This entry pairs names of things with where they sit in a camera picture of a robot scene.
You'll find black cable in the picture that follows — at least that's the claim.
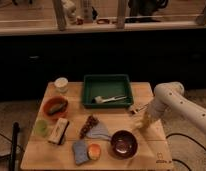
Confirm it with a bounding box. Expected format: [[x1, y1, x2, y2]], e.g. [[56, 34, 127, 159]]
[[165, 132, 206, 171]]

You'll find grey cloth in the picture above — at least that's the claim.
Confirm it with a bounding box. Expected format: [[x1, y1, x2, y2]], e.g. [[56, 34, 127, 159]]
[[86, 122, 111, 140]]

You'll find whiteboard eraser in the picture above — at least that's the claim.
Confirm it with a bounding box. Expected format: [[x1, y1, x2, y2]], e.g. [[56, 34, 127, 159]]
[[48, 118, 69, 145]]

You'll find blue sponge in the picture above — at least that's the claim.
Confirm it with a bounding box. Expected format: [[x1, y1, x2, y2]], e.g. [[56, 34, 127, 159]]
[[72, 140, 89, 165]]

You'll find green plastic tray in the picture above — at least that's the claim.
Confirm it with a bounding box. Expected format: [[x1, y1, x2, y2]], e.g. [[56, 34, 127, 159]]
[[81, 74, 134, 109]]

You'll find green pickle in bowl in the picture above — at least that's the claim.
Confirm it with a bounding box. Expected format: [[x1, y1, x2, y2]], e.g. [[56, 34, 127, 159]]
[[48, 102, 66, 115]]

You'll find brown chocolate bar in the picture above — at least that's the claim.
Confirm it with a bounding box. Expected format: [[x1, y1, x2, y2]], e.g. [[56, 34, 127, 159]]
[[79, 115, 99, 139]]

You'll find orange bowl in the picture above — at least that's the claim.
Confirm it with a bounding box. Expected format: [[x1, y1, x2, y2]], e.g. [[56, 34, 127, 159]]
[[43, 96, 68, 120]]

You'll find orange fruit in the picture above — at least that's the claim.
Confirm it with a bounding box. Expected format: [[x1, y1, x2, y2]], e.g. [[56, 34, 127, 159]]
[[88, 144, 101, 160]]

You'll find purple bowl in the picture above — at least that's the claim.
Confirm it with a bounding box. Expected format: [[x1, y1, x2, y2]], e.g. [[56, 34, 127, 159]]
[[110, 130, 138, 159]]

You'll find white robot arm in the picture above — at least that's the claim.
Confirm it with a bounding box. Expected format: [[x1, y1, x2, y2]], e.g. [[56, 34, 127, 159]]
[[141, 82, 206, 135]]

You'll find yellow banana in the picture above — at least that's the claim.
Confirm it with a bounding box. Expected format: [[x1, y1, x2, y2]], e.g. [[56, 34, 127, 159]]
[[135, 117, 148, 129]]

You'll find green cup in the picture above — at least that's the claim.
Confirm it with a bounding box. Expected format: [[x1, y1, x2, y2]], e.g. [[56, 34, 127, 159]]
[[34, 120, 48, 136]]

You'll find black pole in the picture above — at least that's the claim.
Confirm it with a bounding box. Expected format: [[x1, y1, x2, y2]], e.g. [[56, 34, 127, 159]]
[[8, 122, 20, 171]]

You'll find white cup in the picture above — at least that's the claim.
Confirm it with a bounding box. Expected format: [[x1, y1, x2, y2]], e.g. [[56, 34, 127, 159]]
[[54, 77, 68, 93]]

